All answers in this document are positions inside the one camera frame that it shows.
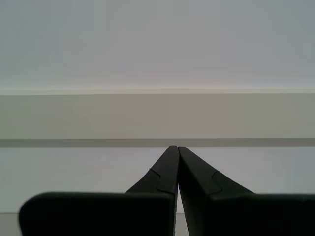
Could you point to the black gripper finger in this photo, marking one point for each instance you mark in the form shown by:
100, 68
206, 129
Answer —
246, 214
98, 214

